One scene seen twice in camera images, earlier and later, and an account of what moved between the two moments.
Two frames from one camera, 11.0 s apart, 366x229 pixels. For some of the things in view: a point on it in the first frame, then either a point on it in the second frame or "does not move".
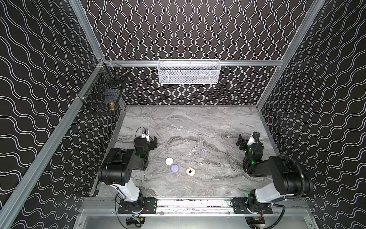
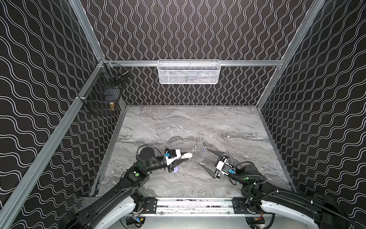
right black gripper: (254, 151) → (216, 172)
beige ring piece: (190, 171) → (188, 155)
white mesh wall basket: (188, 71) does not move
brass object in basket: (111, 106) does not move
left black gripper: (150, 142) → (167, 165)
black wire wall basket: (102, 95) does not move
